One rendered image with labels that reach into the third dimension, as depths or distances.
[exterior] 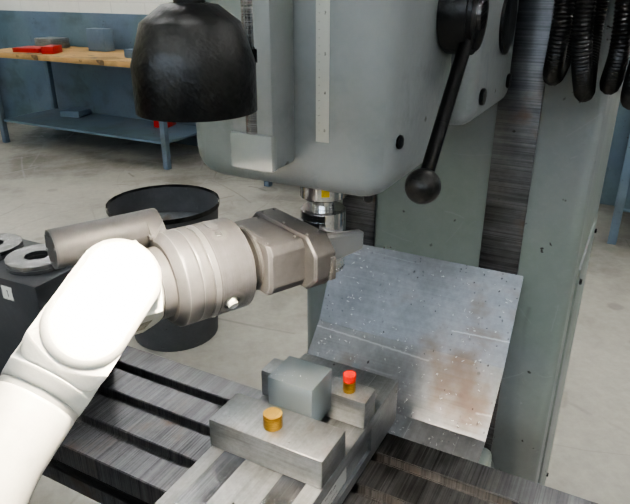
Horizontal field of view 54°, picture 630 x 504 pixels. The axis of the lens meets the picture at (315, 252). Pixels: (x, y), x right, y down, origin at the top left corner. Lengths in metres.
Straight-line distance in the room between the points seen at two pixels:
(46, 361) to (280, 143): 0.24
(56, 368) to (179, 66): 0.24
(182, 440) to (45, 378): 0.44
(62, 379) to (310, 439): 0.32
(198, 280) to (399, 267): 0.56
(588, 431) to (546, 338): 1.48
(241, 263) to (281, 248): 0.04
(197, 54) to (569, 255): 0.74
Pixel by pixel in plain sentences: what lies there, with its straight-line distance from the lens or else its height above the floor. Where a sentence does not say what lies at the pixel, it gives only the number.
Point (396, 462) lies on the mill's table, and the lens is 0.86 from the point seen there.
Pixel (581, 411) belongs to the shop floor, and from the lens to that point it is 2.59.
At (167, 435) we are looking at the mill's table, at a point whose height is 0.91.
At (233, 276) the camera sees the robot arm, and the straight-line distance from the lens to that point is 0.55.
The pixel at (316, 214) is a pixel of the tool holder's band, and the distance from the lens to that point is 0.62.
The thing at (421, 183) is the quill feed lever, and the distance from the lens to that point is 0.50.
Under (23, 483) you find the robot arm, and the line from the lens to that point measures 0.50.
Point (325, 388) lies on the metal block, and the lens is 0.76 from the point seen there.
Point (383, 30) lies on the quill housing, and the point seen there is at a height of 1.45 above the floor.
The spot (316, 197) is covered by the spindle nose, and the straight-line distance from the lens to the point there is 0.61.
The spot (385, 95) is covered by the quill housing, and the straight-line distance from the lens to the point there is 0.50.
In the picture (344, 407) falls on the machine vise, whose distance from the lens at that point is 0.78.
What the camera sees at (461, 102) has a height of 1.37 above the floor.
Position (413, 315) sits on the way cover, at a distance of 1.03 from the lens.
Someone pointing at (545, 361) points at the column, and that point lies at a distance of 1.07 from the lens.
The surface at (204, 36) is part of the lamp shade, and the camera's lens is 0.35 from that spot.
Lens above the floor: 1.48
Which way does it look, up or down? 24 degrees down
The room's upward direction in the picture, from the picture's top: straight up
